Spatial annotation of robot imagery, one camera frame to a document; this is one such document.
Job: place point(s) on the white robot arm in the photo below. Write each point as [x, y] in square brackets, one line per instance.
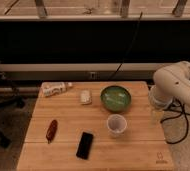
[172, 81]

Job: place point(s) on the black smartphone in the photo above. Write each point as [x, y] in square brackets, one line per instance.
[84, 146]

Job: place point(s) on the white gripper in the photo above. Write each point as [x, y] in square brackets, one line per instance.
[158, 99]

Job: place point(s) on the small white block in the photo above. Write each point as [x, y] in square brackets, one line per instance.
[85, 97]

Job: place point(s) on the green ceramic bowl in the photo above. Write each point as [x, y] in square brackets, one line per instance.
[115, 99]

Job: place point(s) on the white baseboard heater rail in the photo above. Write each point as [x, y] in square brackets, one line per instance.
[81, 72]

